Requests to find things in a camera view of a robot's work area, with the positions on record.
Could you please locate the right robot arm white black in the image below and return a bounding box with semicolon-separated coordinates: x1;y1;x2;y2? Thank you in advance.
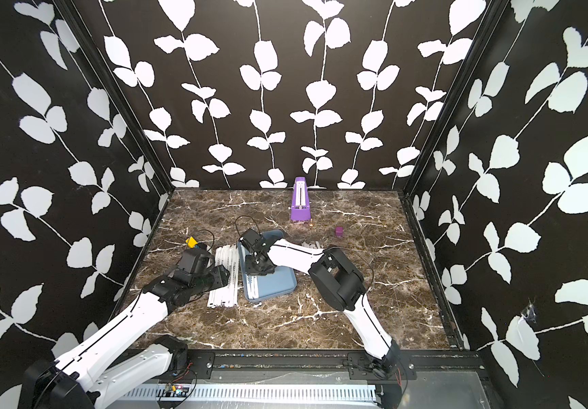
239;229;405;378

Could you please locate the left pile white straw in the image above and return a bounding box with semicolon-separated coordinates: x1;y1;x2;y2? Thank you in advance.
207;245;239;308

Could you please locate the blue storage box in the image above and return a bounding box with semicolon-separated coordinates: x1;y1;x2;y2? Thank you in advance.
237;240;297;303

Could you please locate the white perforated cable duct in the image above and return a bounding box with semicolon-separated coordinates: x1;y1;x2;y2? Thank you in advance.
117;383;378;405

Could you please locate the black mounting rail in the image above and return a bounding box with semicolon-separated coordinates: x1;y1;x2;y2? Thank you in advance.
159;349;488;383

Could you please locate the purple metronome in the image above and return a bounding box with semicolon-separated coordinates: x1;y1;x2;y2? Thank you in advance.
290;177;311;222

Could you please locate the pile white straw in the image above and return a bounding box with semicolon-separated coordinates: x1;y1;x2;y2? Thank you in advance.
207;245;239;308
301;241;324;250

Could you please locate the right pile white straw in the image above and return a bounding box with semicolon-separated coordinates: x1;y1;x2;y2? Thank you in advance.
301;241;324;250

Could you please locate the small electronics board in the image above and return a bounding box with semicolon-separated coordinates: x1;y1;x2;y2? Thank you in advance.
158;383;191;400

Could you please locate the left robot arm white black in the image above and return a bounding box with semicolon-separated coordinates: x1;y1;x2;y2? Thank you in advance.
18;248;230;408

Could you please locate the yellow block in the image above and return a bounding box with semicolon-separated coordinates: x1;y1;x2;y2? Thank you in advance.
186;237;198;248

